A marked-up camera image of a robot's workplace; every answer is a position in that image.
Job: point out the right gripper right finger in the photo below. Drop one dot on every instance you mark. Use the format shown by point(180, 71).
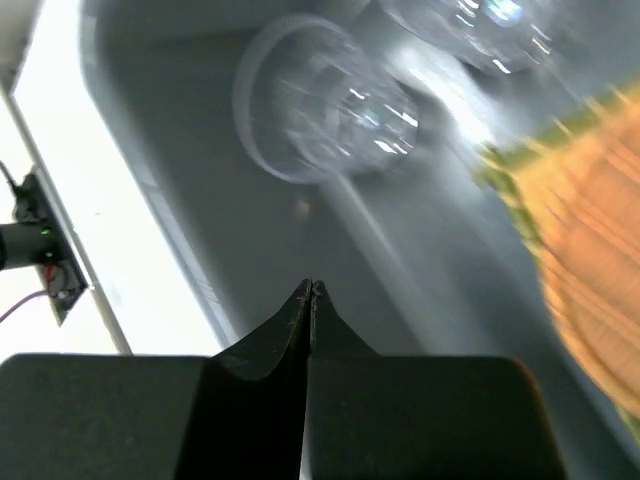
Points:
point(371, 416)

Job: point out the orange round woven basket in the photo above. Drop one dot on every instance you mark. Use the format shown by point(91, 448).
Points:
point(600, 240)

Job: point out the grey plastic bin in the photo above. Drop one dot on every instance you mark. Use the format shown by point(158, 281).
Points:
point(418, 258)

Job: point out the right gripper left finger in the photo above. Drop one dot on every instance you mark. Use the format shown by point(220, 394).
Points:
point(236, 415)

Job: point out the clear plastic cup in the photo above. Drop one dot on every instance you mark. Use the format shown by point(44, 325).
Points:
point(493, 35)
point(310, 104)

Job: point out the square bamboo mat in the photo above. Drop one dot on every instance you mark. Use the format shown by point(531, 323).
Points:
point(505, 190)

